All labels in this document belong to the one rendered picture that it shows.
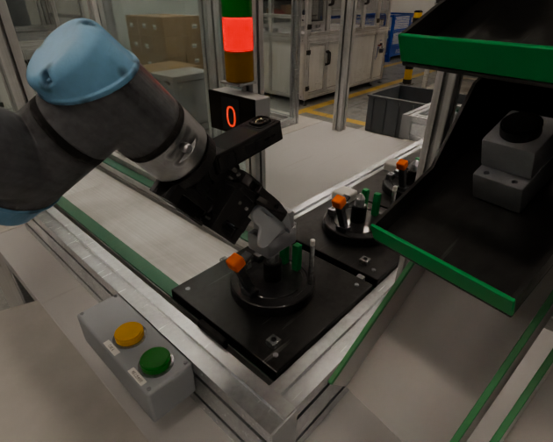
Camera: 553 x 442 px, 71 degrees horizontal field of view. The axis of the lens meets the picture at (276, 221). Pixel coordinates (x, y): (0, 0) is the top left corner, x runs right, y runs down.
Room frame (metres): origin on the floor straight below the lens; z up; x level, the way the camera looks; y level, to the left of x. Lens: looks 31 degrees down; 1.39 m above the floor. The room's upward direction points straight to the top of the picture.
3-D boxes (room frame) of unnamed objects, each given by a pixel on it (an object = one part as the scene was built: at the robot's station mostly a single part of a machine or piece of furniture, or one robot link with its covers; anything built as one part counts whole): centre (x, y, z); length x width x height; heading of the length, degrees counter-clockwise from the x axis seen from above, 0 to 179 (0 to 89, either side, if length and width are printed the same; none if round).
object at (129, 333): (0.40, 0.21, 0.96); 0.04 x 0.04 x 0.02
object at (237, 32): (0.71, 0.06, 1.34); 0.05 x 0.05 x 0.05
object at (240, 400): (0.57, 0.31, 0.91); 0.89 x 0.06 x 0.11; 47
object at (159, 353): (0.35, 0.16, 0.96); 0.04 x 0.04 x 0.02
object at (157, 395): (0.40, 0.21, 0.93); 0.21 x 0.07 x 0.06; 47
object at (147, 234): (0.72, 0.21, 0.91); 0.84 x 0.28 x 0.10; 47
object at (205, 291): (0.50, 0.01, 0.96); 0.24 x 0.24 x 0.02; 47
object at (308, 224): (0.69, -0.17, 1.01); 0.24 x 0.24 x 0.13; 47
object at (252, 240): (0.51, 0.00, 1.09); 0.08 x 0.04 x 0.07; 137
